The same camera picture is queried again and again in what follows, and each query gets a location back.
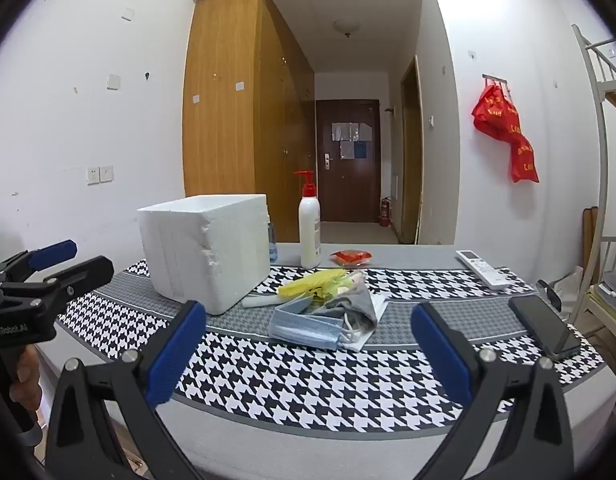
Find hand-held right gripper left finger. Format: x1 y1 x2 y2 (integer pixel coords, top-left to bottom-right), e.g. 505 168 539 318
46 300 209 480

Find clear plastic bag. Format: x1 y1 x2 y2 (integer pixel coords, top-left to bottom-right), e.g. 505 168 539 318
338 270 369 295

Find grey paper notice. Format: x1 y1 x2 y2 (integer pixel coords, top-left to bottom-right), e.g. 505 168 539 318
332 122 373 142

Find red plastic bag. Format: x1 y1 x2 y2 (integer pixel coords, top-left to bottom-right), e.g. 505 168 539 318
471 82 521 141
508 132 540 184

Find metal bunk bed frame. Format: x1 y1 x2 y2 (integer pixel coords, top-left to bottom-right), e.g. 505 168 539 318
570 24 616 341

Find blue face mask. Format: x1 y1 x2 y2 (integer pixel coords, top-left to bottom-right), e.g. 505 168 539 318
268 296 351 351

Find wooden side door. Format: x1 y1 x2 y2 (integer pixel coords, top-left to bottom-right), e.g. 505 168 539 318
399 56 423 245

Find wooden wardrobe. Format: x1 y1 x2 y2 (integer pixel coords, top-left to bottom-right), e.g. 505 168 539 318
183 0 316 243

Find person's left hand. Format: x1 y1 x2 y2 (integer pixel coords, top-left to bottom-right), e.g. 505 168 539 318
8 345 42 413

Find white tissue sheet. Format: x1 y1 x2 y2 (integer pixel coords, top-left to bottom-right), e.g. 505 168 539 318
338 292 389 353

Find grey cloth pouch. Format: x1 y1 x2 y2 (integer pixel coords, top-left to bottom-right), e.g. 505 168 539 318
308 290 379 333

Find red snack packet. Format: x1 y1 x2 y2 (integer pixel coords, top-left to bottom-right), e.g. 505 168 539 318
331 249 373 267

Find white remote control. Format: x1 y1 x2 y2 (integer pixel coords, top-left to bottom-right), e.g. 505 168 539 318
455 250 510 290

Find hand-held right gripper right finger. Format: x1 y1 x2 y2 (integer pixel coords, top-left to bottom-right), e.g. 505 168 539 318
410 302 574 480

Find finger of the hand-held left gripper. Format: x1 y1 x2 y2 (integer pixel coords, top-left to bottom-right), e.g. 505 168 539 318
0 255 115 312
0 239 79 287

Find white foam box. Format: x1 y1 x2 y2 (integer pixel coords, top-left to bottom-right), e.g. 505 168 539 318
136 194 272 316

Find wooden boards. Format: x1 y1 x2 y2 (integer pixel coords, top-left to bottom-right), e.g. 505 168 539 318
582 206 601 271

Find houndstooth tablecloth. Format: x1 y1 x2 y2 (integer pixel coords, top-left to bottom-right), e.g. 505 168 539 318
58 259 606 433

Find white lotion pump bottle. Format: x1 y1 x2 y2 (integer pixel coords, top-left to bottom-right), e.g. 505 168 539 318
294 170 323 269

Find dark brown door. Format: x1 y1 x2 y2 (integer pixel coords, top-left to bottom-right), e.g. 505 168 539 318
315 99 381 223

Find black cable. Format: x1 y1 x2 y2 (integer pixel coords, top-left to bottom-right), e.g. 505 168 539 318
535 279 571 321

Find yellow foam net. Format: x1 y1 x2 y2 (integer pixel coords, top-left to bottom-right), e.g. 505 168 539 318
278 268 349 297

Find black smartphone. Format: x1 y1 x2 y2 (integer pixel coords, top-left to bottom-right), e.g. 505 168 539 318
508 296 582 361

